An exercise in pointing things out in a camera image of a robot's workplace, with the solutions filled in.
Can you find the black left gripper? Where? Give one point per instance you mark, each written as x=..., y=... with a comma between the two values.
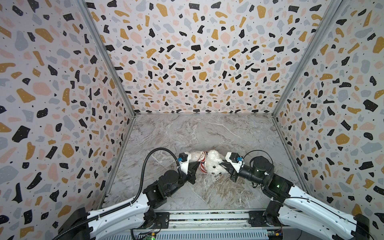
x=193, y=165

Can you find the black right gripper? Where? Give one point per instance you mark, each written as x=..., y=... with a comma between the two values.
x=231, y=169

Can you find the red white striped knit sweater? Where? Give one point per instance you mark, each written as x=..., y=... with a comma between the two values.
x=202, y=160

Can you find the white plush teddy bear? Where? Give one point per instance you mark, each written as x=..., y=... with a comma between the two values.
x=213, y=160

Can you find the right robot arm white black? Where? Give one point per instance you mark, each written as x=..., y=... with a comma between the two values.
x=291, y=206

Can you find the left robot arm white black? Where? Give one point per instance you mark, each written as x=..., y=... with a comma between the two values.
x=131, y=214

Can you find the white ribbed vent strip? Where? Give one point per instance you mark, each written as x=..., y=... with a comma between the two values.
x=210, y=235

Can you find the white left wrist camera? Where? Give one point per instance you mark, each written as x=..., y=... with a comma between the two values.
x=183, y=161

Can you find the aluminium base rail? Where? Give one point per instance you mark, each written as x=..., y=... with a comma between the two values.
x=239, y=219

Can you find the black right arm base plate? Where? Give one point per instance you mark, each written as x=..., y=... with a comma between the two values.
x=264, y=219

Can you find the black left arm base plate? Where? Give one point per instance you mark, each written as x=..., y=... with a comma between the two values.
x=155, y=220

